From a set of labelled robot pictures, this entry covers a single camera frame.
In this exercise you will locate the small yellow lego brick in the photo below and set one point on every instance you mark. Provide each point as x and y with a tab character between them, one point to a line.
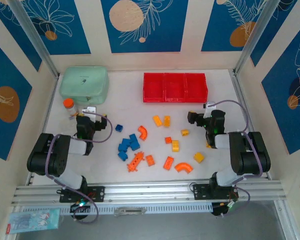
184	132
208	145

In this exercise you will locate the small blue lego brick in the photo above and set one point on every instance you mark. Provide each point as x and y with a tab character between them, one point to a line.
119	128

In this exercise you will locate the small orange lego brick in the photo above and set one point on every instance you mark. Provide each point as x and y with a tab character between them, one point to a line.
168	140

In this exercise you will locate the yellow-orange lego brick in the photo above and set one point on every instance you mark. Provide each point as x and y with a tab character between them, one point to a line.
157	120

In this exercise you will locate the orange curved lego piece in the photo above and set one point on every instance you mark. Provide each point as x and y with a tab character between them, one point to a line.
183	168
143	132

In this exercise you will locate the orange spiky long lego piece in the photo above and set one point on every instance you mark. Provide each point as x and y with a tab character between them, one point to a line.
135	162

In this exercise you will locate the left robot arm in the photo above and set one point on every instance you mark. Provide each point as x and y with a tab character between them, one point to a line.
43	155

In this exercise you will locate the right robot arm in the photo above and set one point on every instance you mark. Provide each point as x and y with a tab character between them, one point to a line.
252	155

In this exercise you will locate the orange-capped clear bottle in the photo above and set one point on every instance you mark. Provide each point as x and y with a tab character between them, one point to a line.
68	103

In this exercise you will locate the mint green zip pouch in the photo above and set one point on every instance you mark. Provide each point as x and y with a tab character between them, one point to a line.
83	83

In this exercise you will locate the black controller board with LED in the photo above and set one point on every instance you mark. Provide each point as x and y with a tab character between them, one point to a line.
218	211

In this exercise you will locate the light blue tissue pack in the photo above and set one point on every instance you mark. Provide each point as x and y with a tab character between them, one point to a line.
32	221

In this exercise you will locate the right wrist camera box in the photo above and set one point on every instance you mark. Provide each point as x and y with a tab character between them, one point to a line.
208	105

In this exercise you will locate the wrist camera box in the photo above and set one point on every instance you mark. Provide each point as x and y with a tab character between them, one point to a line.
89	110
208	105

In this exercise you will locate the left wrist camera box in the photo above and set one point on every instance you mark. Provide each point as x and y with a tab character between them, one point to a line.
89	110

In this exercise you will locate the aluminium side rail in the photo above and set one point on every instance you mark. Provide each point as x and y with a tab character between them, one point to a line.
51	100
237	85

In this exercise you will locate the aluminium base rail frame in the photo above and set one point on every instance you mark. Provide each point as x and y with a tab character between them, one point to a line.
152	191

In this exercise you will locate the aluminium corner post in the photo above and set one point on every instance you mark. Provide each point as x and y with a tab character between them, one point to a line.
35	37
252	37

